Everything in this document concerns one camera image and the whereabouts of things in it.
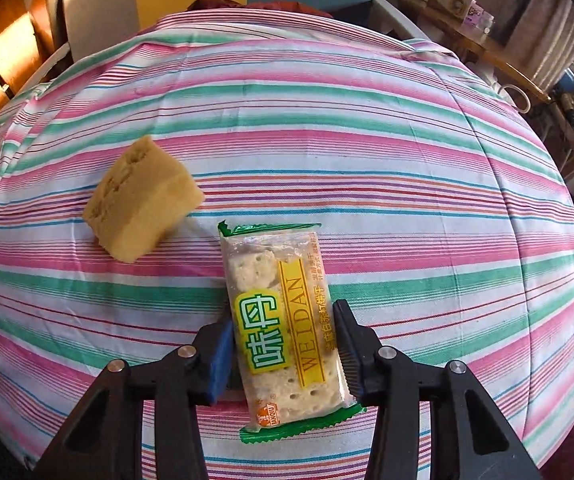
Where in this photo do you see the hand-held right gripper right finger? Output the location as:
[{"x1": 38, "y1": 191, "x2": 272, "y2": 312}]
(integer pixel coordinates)
[{"x1": 332, "y1": 299, "x2": 545, "y2": 480}]

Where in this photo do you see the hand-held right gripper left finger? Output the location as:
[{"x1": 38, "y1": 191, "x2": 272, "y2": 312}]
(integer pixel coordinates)
[{"x1": 32, "y1": 322, "x2": 235, "y2": 480}]

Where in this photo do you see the green cracker packet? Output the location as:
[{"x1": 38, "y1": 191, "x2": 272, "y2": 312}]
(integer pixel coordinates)
[{"x1": 217, "y1": 220, "x2": 368, "y2": 443}]

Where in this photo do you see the thick yellow sponge piece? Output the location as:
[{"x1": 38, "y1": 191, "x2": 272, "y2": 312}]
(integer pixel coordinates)
[{"x1": 82, "y1": 135, "x2": 205, "y2": 263}]

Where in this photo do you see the dark brown chair back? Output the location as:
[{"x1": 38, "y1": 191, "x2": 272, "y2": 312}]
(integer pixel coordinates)
[{"x1": 42, "y1": 0, "x2": 75, "y2": 56}]

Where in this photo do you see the wooden side table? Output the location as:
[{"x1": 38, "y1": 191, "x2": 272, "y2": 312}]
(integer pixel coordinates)
[{"x1": 399, "y1": 0, "x2": 574, "y2": 181}]

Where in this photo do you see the dark red cloth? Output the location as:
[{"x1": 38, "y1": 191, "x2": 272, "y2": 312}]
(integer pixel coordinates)
[{"x1": 187, "y1": 0, "x2": 333, "y2": 21}]

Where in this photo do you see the small clear jar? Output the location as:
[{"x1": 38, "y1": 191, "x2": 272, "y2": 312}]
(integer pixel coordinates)
[{"x1": 462, "y1": 2, "x2": 495, "y2": 33}]

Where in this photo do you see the grey striped curtain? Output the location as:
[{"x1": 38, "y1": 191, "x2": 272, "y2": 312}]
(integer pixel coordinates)
[{"x1": 504, "y1": 0, "x2": 574, "y2": 93}]

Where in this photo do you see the white cable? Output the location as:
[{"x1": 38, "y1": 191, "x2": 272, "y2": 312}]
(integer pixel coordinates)
[{"x1": 494, "y1": 80, "x2": 532, "y2": 113}]

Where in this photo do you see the grey bed rail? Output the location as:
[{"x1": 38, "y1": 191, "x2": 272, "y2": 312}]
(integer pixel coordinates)
[{"x1": 372, "y1": 0, "x2": 430, "y2": 41}]

